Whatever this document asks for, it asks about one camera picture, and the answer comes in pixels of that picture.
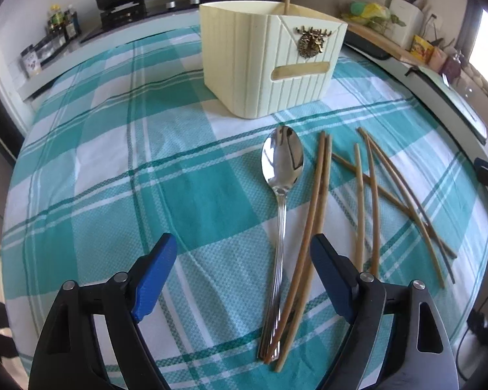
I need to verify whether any teal checked tablecloth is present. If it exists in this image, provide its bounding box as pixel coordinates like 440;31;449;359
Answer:
0;24;488;390

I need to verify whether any yellow cup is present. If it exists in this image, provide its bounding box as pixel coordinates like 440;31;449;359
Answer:
410;34;435;62

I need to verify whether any spice jar rack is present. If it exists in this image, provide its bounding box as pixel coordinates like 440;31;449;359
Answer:
33;32;70;63

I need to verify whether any rack with yellow-green sponges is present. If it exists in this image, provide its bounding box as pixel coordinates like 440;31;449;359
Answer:
342;0;405;33

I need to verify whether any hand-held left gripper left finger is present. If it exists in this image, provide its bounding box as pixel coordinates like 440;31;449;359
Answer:
28;233;178;390

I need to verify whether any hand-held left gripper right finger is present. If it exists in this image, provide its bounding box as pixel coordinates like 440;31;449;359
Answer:
310;233;460;390

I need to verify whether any labelled spice jar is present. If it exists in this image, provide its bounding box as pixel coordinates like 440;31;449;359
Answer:
20;46;43;78

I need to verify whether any silver spoon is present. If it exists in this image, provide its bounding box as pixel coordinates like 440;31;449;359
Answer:
258;126;305;362

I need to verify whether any wooden cutting board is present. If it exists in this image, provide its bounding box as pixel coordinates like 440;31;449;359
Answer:
346;22;424;63

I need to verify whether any purple cup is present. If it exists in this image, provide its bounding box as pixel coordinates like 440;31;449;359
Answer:
441;51;466;84

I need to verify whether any dark sauce bottle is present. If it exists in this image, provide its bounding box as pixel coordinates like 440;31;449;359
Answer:
63;6;82;37

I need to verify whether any yellow-capped sauce bottle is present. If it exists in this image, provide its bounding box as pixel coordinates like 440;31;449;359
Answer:
48;5;66;35

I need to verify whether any black cable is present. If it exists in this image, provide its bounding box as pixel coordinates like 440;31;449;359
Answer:
459;309;488;358

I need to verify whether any black gas stove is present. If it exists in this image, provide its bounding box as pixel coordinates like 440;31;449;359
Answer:
79;0;269;43

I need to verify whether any white knife holder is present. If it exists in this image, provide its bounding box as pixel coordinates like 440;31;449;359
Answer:
386;0;426;47

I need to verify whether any cream ribbed utensil box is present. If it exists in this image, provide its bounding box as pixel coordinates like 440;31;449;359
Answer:
198;1;348;120

